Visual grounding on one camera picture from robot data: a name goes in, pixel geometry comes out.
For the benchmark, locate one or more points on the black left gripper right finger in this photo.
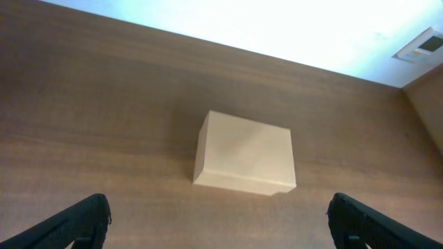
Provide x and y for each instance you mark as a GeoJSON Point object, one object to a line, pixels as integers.
{"type": "Point", "coordinates": [354, 225]}

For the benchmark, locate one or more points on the cardboard box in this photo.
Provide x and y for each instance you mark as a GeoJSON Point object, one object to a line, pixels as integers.
{"type": "Point", "coordinates": [238, 154]}

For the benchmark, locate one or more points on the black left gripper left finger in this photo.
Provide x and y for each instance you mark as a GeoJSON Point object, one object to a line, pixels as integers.
{"type": "Point", "coordinates": [83, 225]}

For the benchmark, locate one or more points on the white wall device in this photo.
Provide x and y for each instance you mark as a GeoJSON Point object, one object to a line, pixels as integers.
{"type": "Point", "coordinates": [425, 48]}

